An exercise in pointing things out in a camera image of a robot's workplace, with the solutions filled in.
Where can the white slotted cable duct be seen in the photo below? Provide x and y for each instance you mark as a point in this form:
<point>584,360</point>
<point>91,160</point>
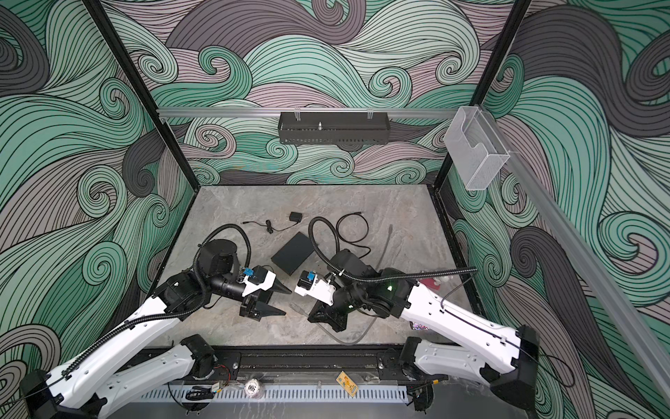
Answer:
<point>314,394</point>

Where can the black wall power adapter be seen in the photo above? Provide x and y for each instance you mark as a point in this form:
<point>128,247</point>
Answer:
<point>295,217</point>

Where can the black corner frame post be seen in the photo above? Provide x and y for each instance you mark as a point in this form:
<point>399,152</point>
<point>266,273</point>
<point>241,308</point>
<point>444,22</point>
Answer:
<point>500,51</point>
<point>115,44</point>

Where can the large black switch box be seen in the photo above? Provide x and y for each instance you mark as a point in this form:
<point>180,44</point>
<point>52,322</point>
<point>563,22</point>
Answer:
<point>293,253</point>

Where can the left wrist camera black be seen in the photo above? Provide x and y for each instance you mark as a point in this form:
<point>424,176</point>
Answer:
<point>256,279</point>

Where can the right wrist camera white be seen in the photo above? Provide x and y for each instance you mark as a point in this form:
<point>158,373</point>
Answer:
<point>310,284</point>

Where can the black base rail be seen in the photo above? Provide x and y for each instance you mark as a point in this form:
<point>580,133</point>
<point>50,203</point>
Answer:
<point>382,361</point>

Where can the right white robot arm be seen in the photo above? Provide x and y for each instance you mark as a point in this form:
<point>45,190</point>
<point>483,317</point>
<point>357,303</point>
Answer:
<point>502,358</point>

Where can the clear plastic wall bin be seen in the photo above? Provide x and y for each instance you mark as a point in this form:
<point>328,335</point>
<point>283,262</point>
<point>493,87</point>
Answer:
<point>475,144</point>

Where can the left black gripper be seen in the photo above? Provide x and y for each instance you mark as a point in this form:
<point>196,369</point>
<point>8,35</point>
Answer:
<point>259,310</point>

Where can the pink toy with white bunny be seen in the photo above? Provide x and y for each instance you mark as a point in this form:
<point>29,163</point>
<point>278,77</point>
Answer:
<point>441,284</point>

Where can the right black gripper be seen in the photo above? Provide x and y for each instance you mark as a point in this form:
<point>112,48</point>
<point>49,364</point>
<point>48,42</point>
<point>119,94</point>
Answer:
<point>331,316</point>

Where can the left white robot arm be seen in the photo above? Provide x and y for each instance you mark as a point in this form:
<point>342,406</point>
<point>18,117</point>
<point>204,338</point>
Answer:
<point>98,381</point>

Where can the yellow tag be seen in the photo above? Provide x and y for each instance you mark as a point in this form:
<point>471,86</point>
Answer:
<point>348,384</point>

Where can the black corner frame post left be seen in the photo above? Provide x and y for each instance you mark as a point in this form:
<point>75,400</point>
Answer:
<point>115,44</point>

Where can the black corner frame post right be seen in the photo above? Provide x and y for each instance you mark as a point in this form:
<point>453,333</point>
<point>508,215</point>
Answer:
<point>500,51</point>

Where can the black perforated wall tray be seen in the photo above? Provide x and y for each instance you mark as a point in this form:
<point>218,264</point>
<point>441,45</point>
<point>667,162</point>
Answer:
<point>340,129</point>

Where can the glittery microphone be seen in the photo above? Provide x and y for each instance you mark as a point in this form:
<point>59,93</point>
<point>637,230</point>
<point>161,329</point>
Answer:
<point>418,327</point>

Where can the aluminium wall rail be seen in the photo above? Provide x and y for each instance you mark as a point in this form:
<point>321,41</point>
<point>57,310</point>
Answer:
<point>241,112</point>

